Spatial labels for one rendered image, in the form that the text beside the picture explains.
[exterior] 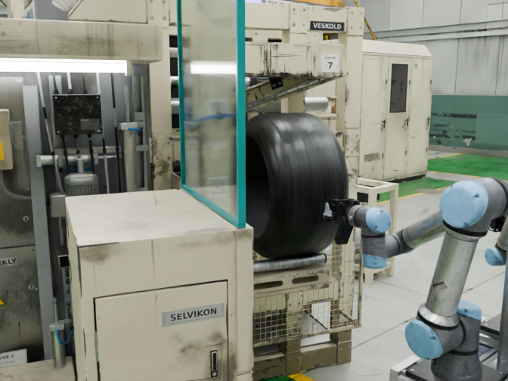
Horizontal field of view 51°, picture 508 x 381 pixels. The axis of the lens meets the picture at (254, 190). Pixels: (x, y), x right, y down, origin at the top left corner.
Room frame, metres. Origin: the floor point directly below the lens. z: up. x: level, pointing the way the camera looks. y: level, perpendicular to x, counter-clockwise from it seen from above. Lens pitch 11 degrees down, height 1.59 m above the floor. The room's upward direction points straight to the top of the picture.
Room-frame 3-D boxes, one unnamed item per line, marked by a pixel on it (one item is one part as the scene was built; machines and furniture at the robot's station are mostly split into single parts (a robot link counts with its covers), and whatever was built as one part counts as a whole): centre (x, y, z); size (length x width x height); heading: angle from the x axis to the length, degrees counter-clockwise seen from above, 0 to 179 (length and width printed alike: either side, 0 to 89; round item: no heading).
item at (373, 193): (4.50, -0.88, 0.40); 0.60 x 0.35 x 0.80; 41
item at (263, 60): (2.50, -0.08, 1.71); 0.61 x 0.25 x 0.15; 112
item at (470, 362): (1.53, -0.63, 0.77); 0.15 x 0.15 x 0.10
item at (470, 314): (1.53, -0.63, 0.88); 0.13 x 0.12 x 0.14; 126
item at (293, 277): (2.05, -0.13, 0.83); 0.36 x 0.09 x 0.06; 112
